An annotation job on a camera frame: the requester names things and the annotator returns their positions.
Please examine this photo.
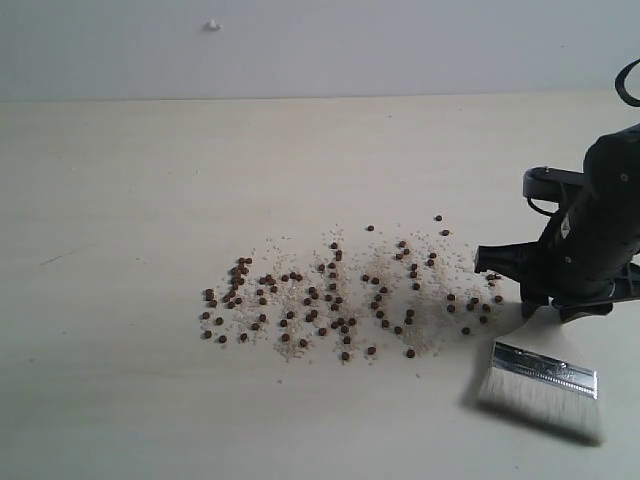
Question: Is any white-bristle paintbrush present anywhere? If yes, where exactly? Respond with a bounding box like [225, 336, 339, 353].
[478, 340, 603, 444]

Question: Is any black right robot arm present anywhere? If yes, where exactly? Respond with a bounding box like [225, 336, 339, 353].
[474, 126, 639, 322]

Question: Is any white wall hook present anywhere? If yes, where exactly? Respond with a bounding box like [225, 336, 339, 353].
[203, 19, 223, 32]

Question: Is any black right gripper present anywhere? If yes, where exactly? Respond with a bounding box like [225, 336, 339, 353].
[474, 189, 639, 323]

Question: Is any scattered brown pellets and rice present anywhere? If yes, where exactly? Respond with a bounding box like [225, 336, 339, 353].
[184, 210, 507, 369]

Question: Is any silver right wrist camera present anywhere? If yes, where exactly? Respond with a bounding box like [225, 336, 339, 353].
[522, 166, 585, 217]

